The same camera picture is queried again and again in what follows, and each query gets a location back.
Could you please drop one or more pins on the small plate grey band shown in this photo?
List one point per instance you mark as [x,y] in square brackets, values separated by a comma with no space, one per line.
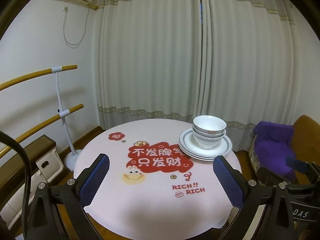
[220,147]

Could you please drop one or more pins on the white bowl grey band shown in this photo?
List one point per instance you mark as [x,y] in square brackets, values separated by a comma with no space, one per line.
[208,123]
[197,133]
[208,143]

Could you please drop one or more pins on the wooden chair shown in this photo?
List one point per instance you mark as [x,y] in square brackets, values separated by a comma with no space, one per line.
[307,135]

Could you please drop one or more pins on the large plate grey band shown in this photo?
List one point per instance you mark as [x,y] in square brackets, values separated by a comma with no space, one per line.
[202,159]

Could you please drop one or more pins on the purple cloth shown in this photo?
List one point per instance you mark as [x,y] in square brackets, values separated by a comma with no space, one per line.
[275,145]

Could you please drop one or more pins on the beige curtain panel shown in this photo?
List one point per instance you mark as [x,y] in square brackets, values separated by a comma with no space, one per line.
[250,55]
[150,55]

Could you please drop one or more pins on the white storage box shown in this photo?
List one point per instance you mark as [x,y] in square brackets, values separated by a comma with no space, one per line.
[53,165]
[37,142]

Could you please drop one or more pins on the blue curtain clip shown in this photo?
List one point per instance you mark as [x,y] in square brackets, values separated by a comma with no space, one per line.
[201,12]

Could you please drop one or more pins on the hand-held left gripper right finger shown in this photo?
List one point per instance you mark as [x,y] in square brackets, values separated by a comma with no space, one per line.
[227,180]

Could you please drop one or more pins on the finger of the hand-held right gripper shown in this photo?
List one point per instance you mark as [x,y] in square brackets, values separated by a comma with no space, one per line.
[270,176]
[297,163]

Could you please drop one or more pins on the round pink table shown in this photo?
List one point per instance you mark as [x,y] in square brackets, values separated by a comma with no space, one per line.
[155,195]

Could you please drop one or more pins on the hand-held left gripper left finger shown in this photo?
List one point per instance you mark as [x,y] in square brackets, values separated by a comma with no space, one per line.
[95,180]

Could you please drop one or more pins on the white bar stand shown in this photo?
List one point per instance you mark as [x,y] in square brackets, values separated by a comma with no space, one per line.
[72,160]

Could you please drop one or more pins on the curved wooden bar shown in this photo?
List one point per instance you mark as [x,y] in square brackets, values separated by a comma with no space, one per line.
[37,127]
[25,77]

